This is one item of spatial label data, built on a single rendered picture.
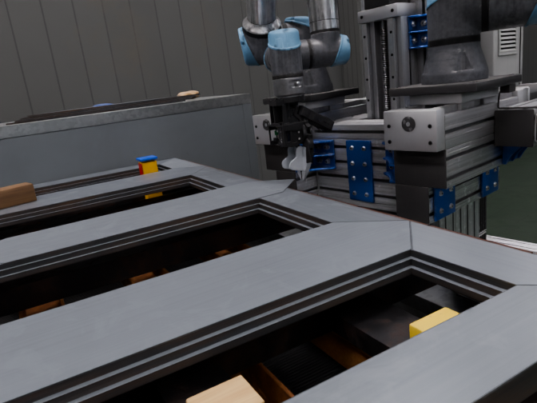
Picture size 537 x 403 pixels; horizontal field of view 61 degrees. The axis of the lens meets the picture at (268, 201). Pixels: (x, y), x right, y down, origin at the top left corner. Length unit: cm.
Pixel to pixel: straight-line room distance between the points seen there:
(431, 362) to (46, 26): 359
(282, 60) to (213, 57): 327
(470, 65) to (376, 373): 87
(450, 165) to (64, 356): 85
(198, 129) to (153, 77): 216
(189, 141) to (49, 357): 144
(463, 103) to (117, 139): 122
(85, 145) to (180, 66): 246
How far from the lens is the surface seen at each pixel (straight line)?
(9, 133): 178
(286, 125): 110
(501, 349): 47
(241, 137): 199
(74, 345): 56
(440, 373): 43
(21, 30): 376
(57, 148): 179
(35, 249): 95
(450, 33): 117
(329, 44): 123
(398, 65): 138
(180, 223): 95
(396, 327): 62
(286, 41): 111
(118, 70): 392
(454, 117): 110
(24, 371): 54
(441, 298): 90
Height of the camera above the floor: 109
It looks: 15 degrees down
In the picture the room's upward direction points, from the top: 7 degrees counter-clockwise
